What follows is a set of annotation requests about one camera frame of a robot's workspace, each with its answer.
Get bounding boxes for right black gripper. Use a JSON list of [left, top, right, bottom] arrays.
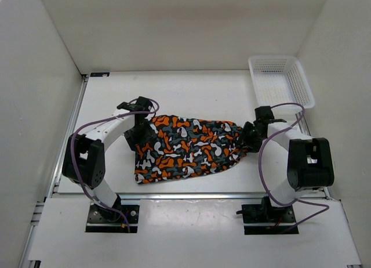
[[235, 121, 265, 153]]

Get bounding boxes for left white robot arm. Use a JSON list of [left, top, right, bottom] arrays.
[[62, 96, 159, 226]]

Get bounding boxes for aluminium rail left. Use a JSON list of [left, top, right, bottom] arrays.
[[44, 74, 90, 201]]

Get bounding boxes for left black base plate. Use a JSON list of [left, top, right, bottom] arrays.
[[85, 203, 140, 234]]

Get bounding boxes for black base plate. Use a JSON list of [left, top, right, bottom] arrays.
[[236, 204, 299, 236], [85, 203, 140, 234]]

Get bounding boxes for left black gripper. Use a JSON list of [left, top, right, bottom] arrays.
[[123, 119, 156, 153]]

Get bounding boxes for blue label sticker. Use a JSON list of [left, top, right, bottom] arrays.
[[90, 72, 110, 77]]

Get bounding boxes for aluminium rail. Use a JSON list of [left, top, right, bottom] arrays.
[[51, 191, 327, 200], [296, 112, 311, 136], [44, 74, 90, 201]]

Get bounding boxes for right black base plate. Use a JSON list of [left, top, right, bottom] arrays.
[[236, 204, 299, 236]]

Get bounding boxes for white plastic basket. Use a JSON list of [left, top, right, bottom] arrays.
[[248, 55, 315, 109]]

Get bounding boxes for orange camouflage shorts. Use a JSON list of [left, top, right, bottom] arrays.
[[134, 115, 249, 184]]

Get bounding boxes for aluminium rail right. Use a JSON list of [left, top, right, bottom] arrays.
[[296, 112, 311, 136]]

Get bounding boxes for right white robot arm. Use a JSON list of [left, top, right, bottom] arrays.
[[239, 106, 334, 223]]

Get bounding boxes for aluminium rail front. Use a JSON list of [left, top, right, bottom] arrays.
[[51, 191, 327, 200]]

